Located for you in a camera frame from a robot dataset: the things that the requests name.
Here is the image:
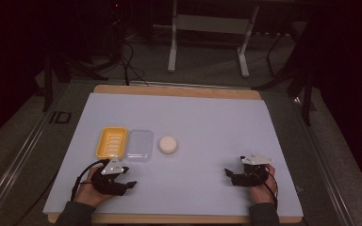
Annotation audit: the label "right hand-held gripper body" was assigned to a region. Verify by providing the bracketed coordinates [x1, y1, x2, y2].
[236, 152, 274, 187]

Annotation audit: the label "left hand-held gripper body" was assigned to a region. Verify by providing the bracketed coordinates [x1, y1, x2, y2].
[90, 157, 129, 197]

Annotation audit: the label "clear plastic tray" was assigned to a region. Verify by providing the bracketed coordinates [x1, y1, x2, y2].
[124, 129, 155, 163]

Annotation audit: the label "yellow soap dish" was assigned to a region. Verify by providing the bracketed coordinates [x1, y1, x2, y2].
[95, 126, 129, 160]

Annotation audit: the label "round white soap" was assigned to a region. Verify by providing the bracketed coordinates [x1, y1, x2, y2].
[158, 136, 178, 155]

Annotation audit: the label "person's left hand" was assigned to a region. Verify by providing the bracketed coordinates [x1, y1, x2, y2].
[74, 167, 116, 209]

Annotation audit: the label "person's right hand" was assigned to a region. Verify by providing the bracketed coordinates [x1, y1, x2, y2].
[248, 164, 278, 205]

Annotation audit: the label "white foam mat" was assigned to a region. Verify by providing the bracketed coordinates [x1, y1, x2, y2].
[42, 91, 304, 218]

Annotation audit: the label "black tripod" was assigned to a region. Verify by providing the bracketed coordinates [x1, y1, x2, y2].
[41, 51, 110, 113]
[252, 59, 317, 127]

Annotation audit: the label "wooden table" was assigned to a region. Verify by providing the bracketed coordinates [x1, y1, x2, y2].
[47, 84, 304, 225]

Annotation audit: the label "white metal stand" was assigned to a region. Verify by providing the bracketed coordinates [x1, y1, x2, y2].
[167, 0, 260, 79]

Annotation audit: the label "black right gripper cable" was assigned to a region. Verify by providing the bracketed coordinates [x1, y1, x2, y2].
[263, 170, 279, 209]

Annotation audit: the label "metal floor rail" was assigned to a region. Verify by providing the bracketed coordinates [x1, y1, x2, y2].
[0, 84, 74, 226]
[291, 96, 356, 226]

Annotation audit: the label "black floor cables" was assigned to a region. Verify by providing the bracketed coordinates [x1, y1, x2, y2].
[118, 39, 150, 87]

